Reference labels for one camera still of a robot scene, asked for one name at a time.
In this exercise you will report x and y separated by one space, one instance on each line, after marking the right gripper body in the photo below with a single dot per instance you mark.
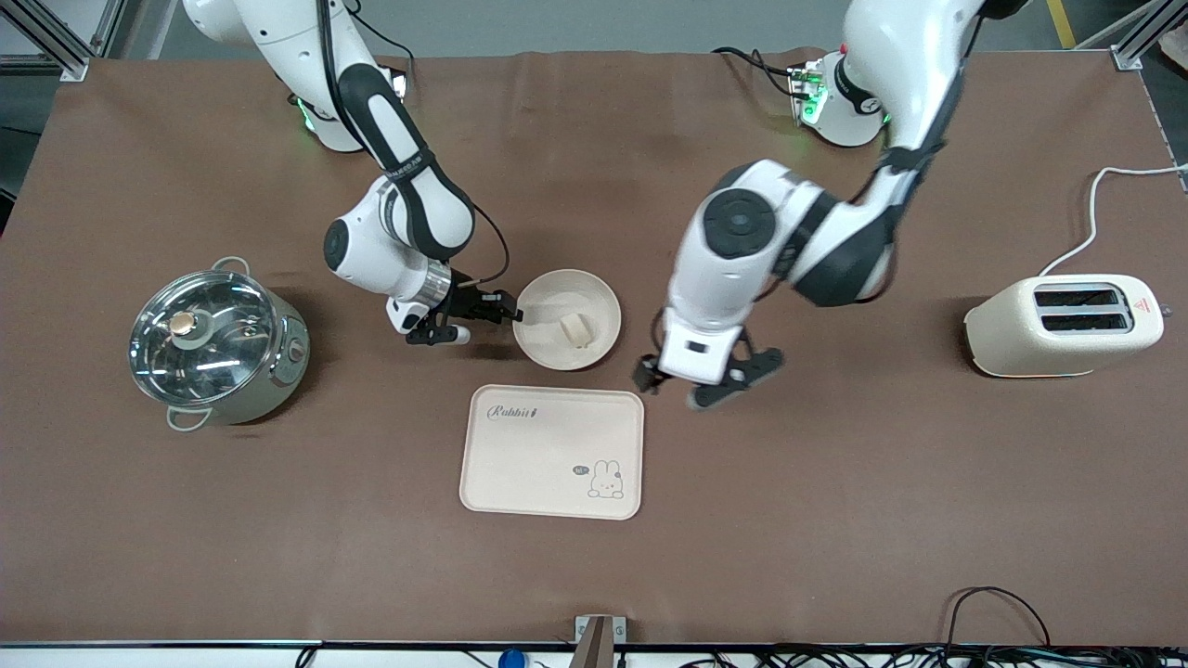
467 304

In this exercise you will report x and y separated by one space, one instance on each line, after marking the round cream plate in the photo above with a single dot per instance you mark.
557 301

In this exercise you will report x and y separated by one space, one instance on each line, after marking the small white steamed bun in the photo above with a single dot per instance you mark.
575 329

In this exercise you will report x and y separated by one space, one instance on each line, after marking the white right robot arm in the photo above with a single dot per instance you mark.
408 186

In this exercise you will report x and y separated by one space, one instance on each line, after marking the cream rabbit print tray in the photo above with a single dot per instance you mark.
529 455

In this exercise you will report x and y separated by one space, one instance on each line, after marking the brown table cover mat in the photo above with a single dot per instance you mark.
835 520

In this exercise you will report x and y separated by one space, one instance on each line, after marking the stainless steel pot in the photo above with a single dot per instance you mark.
269 380

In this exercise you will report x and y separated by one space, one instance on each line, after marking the glass pot lid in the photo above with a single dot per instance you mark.
213 362

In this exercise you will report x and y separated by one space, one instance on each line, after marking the cream two-slot toaster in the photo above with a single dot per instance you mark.
1039 343

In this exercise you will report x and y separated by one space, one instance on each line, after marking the blue round cap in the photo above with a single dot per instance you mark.
511 660

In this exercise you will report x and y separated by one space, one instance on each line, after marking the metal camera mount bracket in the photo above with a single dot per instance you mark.
599 640

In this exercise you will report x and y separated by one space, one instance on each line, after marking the aluminium frame profile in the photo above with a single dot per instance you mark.
1146 37
56 42

